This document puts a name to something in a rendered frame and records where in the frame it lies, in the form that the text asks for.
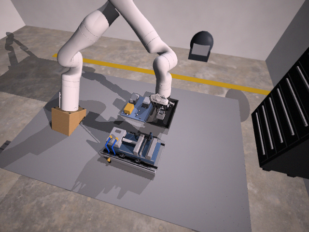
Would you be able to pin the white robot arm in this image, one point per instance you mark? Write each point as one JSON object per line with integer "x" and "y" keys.
{"x": 88, "y": 33}

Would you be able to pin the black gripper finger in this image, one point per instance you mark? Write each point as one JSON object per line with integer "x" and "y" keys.
{"x": 155, "y": 105}
{"x": 168, "y": 108}

